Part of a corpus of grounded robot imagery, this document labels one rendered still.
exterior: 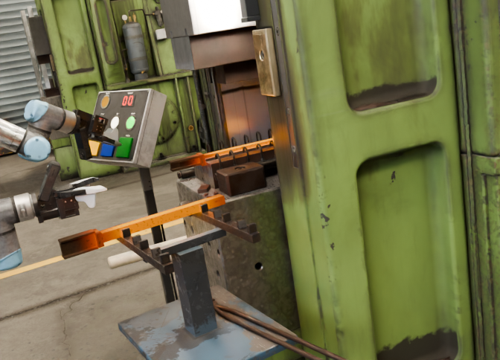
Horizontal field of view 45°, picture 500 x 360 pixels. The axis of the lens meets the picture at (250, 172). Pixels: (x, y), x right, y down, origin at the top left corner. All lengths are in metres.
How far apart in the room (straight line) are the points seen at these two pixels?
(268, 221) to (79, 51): 5.12
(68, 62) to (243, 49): 4.95
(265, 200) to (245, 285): 0.25
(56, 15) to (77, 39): 0.30
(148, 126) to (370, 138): 0.96
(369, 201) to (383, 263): 0.19
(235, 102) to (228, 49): 0.34
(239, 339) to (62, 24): 5.51
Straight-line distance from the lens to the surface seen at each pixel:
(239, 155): 1.84
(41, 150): 1.91
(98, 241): 1.46
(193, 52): 1.75
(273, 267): 1.78
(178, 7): 1.79
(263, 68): 1.59
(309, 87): 1.44
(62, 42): 6.65
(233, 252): 1.72
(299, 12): 1.43
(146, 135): 2.22
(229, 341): 1.44
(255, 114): 2.11
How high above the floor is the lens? 1.38
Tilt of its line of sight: 14 degrees down
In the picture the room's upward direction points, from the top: 9 degrees counter-clockwise
